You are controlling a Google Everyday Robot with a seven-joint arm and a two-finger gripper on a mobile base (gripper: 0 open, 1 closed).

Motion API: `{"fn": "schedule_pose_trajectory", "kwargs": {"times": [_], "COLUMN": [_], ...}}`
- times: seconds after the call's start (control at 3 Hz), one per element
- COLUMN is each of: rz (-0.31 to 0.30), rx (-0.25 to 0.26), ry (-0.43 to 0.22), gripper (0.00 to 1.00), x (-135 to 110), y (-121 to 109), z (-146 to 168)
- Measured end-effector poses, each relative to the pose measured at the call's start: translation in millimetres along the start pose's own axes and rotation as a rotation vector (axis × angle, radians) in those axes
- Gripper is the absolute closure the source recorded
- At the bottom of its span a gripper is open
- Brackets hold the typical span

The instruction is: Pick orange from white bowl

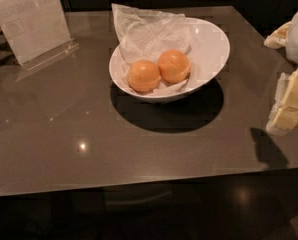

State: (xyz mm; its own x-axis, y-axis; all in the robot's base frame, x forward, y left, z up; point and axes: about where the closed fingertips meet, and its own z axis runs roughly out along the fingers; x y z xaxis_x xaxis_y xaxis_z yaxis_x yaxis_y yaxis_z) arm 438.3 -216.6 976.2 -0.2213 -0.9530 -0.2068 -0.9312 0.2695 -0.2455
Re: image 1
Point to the white oval bowl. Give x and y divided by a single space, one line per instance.
208 53

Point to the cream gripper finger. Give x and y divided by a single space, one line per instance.
279 37
283 117

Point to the white paper liner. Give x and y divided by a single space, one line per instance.
145 34

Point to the orange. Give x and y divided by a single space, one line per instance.
174 66
143 76

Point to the clear acrylic sign holder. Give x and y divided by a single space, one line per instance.
36 31

